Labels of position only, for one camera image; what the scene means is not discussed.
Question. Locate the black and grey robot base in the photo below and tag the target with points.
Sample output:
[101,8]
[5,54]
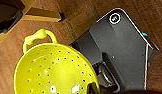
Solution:
[123,50]

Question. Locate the silver base screw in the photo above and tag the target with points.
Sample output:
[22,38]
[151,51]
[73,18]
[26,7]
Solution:
[114,17]

